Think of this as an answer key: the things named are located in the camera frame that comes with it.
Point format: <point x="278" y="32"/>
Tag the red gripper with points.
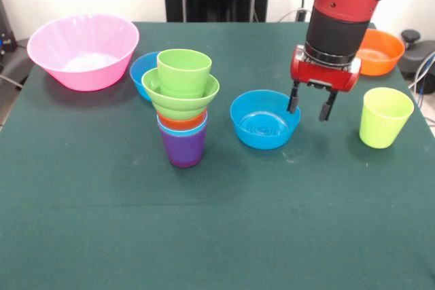
<point x="323" y="72"/>

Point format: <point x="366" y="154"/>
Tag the blue bowl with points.
<point x="139" y="72"/>
<point x="261" y="140"/>

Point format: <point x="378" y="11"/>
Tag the blue cup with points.
<point x="187" y="132"/>

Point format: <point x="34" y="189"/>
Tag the green bowl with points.
<point x="180" y="106"/>

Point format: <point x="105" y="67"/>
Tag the orange cup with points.
<point x="180" y="123"/>

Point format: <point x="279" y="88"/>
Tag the purple cup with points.
<point x="185" y="149"/>

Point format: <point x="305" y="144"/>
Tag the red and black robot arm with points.
<point x="340" y="4"/>

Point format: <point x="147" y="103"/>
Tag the yellow-green cup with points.
<point x="380" y="130"/>

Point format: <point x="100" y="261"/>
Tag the orange bowl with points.
<point x="384" y="62"/>

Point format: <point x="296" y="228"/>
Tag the black plug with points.
<point x="301" y="15"/>

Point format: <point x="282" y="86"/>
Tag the black office chair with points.
<point x="418" y="55"/>

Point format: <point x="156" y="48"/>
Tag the dark green table cloth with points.
<point x="217" y="218"/>

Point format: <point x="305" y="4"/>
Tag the large pink bowl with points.
<point x="51" y="52"/>

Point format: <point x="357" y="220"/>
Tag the black device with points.
<point x="7" y="42"/>

